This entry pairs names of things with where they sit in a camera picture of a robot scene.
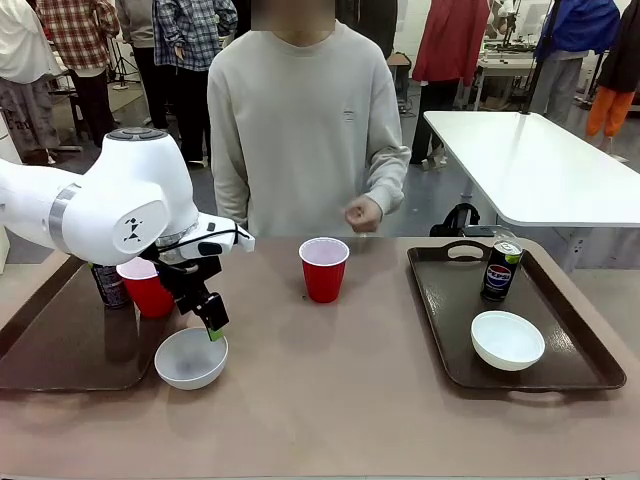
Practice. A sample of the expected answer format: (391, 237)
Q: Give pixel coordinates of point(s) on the person in red jacket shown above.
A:
(452, 45)

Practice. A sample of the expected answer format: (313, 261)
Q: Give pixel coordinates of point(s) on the person in red plaid shirt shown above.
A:
(80, 35)

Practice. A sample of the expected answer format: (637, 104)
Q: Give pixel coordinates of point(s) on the brown plastic tray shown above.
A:
(65, 345)
(450, 320)

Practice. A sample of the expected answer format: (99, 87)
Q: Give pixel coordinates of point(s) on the white background table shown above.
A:
(530, 165)

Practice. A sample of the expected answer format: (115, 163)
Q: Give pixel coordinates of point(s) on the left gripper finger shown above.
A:
(216, 316)
(190, 306)

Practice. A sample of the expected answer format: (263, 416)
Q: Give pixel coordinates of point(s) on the person in white top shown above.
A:
(22, 50)

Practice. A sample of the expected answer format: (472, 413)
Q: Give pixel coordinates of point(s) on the black tripod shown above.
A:
(122, 65)

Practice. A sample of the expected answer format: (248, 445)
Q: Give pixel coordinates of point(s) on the red plastic cup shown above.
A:
(150, 295)
(324, 277)

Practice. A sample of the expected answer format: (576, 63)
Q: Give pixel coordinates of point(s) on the person in grey hoodie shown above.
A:
(142, 30)

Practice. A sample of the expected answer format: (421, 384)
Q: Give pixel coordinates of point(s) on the black soda can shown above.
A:
(112, 292)

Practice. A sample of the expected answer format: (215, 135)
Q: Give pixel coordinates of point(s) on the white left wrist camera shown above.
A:
(227, 240)

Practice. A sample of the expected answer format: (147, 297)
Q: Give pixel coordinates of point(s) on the person in blue jacket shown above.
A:
(575, 35)

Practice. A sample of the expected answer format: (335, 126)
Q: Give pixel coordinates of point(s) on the person in beige sweatshirt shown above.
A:
(300, 125)

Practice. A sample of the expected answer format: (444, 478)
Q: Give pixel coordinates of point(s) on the black pole stand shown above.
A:
(537, 65)

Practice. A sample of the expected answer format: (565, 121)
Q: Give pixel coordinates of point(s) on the person in orange trousers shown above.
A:
(612, 105)

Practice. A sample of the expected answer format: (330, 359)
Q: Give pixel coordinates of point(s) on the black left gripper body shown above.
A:
(187, 277)

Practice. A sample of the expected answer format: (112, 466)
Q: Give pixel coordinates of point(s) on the white bowl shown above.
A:
(187, 365)
(507, 342)

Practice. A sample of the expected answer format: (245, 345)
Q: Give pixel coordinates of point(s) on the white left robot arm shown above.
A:
(115, 200)

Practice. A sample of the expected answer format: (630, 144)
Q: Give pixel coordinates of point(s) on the black Pepsi can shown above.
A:
(500, 277)

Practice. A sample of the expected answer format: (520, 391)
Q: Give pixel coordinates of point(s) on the person's left forearm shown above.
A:
(392, 175)

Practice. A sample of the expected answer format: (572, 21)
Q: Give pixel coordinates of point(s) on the black backpack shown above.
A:
(457, 220)

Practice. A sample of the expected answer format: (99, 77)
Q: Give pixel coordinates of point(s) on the person's left hand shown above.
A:
(365, 215)

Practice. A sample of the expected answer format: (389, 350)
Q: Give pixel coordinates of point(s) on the person in blue plaid shirt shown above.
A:
(187, 35)

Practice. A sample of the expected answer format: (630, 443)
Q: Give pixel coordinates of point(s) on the person's right forearm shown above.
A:
(230, 200)

